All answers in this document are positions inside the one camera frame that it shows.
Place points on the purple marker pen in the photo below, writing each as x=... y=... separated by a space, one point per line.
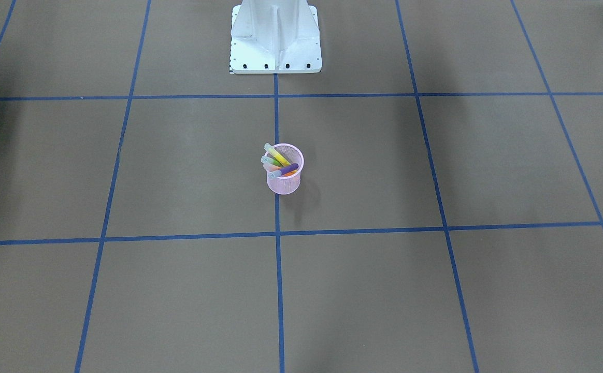
x=274 y=174

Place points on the green marker pen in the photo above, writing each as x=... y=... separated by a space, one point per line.
x=275 y=157

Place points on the pink mesh pen holder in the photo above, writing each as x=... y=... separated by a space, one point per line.
x=287 y=185

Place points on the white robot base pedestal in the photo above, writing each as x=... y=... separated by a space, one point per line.
x=275 y=37

